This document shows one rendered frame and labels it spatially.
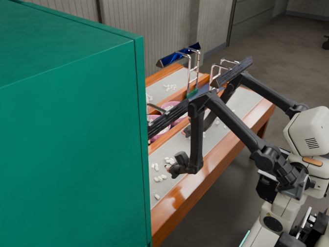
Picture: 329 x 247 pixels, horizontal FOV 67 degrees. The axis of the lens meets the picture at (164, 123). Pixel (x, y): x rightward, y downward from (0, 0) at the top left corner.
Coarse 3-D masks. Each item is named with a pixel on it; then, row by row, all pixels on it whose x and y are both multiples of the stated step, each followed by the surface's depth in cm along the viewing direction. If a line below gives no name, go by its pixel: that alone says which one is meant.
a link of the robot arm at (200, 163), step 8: (192, 104) 112; (192, 112) 114; (200, 112) 118; (192, 120) 120; (200, 120) 119; (192, 128) 123; (200, 128) 121; (192, 136) 125; (200, 136) 124; (192, 144) 127; (200, 144) 126; (192, 152) 130; (200, 152) 129; (192, 160) 132; (200, 160) 132; (200, 168) 135
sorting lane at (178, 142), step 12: (240, 96) 242; (252, 96) 243; (240, 108) 225; (252, 108) 225; (216, 120) 211; (180, 132) 197; (216, 132) 198; (228, 132) 198; (168, 144) 186; (180, 144) 186; (204, 144) 187; (216, 144) 187; (156, 156) 176; (168, 156) 176; (204, 156) 177; (168, 180) 159; (156, 192) 152
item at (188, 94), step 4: (188, 48) 239; (176, 52) 231; (180, 52) 229; (188, 56) 225; (188, 60) 227; (188, 64) 229; (188, 68) 231; (196, 68) 240; (188, 72) 233; (196, 72) 246; (188, 76) 236; (196, 76) 248; (188, 80) 238; (192, 80) 244; (196, 80) 251; (188, 84) 241; (196, 84) 253; (188, 88) 243; (196, 88) 256; (192, 92) 253; (196, 92) 259; (188, 96) 249
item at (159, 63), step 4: (192, 44) 249; (196, 44) 253; (184, 48) 240; (192, 48) 248; (196, 48) 252; (200, 48) 256; (184, 52) 240; (188, 52) 244; (192, 52) 248; (168, 56) 225; (172, 56) 229; (176, 56) 232; (180, 56) 235; (184, 56) 239; (160, 60) 218; (164, 60) 222; (168, 60) 225; (172, 60) 228; (176, 60) 232; (156, 64) 223; (160, 64) 220; (164, 64) 221; (168, 64) 225
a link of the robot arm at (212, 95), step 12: (204, 96) 108; (216, 96) 110; (216, 108) 109; (228, 108) 109; (228, 120) 108; (240, 120) 108; (240, 132) 107; (252, 132) 107; (252, 144) 105; (264, 144) 106; (252, 156) 105; (264, 156) 101; (264, 168) 104
